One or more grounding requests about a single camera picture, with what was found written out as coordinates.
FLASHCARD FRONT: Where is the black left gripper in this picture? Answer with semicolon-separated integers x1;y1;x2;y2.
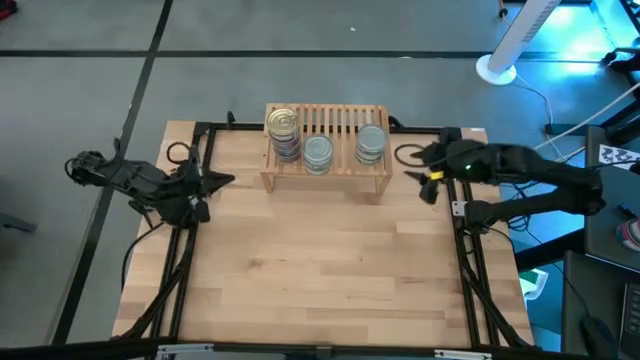
169;158;236;224

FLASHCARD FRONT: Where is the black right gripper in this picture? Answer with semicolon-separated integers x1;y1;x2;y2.
403;139;494;205

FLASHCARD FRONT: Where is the wooden slatted shelf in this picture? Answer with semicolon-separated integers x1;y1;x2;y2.
258;102;394;196

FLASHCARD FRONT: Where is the green white box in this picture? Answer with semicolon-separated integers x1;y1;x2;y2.
517;267;550;301

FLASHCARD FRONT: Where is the black side desk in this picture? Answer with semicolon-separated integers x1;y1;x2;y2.
583;124;640;274

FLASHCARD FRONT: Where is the printed marker sheet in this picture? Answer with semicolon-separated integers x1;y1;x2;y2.
598;143;640;167

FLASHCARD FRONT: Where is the black computer desk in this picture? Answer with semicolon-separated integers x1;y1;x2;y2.
560;249;640;360

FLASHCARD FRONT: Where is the grey furniture foot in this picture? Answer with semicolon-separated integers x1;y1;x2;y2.
0;212;39;235

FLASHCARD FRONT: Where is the black floor stand leg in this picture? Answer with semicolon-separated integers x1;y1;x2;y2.
543;97;640;147

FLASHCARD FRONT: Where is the multicolour tape roll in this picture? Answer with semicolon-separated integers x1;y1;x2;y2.
615;217;640;253

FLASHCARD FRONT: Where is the black computer mouse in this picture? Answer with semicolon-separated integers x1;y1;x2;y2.
578;314;620;360

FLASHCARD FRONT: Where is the black chair base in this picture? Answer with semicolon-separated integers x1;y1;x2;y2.
603;47;640;86

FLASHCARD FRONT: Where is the black keyboard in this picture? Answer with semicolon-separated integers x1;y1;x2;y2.
619;282;640;346

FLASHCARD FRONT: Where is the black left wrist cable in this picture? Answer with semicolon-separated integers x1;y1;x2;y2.
166;141;194;166

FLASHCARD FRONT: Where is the black metal table frame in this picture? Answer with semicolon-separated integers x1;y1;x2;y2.
117;110;534;351

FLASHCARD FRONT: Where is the black cable bundle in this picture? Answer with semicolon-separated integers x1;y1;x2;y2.
499;182;534;234

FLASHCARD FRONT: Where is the black power cable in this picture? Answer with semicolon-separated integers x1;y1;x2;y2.
121;219;169;294

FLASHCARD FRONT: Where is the thin white floor cable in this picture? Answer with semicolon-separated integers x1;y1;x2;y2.
512;74;557;136

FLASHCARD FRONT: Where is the thick white floor cable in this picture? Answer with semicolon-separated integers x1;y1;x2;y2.
532;82;640;151

